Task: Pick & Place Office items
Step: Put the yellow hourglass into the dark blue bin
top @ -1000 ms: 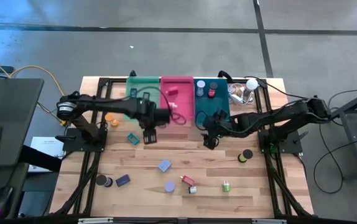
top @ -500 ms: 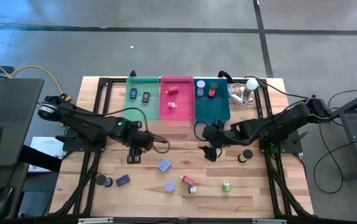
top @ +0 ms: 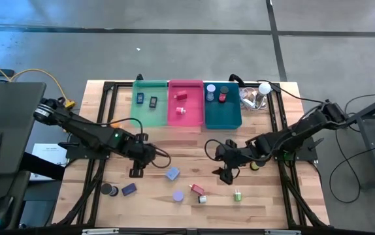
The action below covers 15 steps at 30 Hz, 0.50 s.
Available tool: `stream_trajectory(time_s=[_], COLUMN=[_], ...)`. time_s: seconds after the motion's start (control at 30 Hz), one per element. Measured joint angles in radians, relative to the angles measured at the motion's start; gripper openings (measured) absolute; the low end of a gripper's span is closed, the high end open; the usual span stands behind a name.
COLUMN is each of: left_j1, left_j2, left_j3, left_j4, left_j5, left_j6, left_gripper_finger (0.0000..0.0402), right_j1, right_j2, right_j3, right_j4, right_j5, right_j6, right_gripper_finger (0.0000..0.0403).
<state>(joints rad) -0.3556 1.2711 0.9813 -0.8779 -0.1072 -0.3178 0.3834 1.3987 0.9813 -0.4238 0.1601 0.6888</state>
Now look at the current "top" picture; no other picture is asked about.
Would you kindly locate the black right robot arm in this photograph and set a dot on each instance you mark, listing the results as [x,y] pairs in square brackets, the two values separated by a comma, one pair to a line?
[298,130]

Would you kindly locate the white paper sheet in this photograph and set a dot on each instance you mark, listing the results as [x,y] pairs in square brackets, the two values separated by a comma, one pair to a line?
[48,151]

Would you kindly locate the purple hourglass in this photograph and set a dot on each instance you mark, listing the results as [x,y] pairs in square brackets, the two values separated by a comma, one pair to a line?
[178,196]

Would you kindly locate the bright blue digital timer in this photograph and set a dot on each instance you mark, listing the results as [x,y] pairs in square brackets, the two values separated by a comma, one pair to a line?
[140,98]

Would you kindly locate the navy blue box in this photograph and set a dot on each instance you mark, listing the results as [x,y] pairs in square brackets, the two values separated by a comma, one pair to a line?
[129,189]

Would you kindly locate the dark grey low desk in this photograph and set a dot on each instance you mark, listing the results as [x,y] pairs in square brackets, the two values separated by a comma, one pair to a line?
[21,186]

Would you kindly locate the green plastic bin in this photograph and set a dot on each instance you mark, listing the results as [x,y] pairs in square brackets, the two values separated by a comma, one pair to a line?
[148,114]

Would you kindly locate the dark digital timer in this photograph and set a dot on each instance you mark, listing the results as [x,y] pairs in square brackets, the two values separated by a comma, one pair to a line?
[153,102]

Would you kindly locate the black capped yellow sand hourglass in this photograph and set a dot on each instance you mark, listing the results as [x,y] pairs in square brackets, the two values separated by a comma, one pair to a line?
[254,166]

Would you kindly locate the white capped hourglass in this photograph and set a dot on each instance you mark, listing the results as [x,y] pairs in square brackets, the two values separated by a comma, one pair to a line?
[210,88]

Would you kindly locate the light blue cube charger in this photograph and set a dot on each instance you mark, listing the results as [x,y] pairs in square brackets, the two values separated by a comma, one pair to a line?
[172,174]

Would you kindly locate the small pink charger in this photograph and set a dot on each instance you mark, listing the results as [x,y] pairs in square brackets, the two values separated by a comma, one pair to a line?
[180,111]

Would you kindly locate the silver metal bracket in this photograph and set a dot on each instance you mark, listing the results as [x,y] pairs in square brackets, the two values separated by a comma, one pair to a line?
[282,232]
[101,231]

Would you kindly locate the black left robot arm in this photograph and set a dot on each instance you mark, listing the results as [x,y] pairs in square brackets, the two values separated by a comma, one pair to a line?
[86,129]

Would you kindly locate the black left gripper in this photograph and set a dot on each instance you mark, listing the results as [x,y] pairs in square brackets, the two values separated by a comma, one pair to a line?
[143,155]

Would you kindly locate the black desk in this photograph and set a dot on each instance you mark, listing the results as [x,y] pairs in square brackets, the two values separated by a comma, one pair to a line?
[11,104]

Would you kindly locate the red wall charger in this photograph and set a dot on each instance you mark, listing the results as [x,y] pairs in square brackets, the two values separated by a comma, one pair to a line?
[181,95]
[197,189]

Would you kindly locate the black capped red sand hourglass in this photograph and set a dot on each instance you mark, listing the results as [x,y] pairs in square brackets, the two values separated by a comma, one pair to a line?
[223,89]

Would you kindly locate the teal plastic bin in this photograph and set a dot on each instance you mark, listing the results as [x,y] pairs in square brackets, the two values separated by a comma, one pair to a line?
[222,117]

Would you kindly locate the black metal table frame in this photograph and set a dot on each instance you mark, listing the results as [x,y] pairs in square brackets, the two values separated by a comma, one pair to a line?
[108,86]

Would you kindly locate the white and black charger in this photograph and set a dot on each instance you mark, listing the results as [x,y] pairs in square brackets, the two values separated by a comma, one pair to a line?
[202,199]

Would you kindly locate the white power adapter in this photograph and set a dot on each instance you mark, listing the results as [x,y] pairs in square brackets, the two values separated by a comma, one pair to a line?
[248,103]

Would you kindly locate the black desk support bar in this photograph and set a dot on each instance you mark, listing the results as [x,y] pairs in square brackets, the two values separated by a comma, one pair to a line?
[43,166]

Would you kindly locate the white light bulb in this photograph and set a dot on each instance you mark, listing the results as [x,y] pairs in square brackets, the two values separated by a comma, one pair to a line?
[264,88]

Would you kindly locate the pink plastic bin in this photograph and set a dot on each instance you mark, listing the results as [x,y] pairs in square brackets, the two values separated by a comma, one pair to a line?
[194,117]

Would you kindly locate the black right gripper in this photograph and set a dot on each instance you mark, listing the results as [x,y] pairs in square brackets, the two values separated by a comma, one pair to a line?
[236,155]

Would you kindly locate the orange capped hourglass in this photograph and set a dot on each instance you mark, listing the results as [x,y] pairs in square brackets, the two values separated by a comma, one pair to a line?
[115,124]

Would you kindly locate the black computer mouse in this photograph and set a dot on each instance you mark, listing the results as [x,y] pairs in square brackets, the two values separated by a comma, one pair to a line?
[3,209]

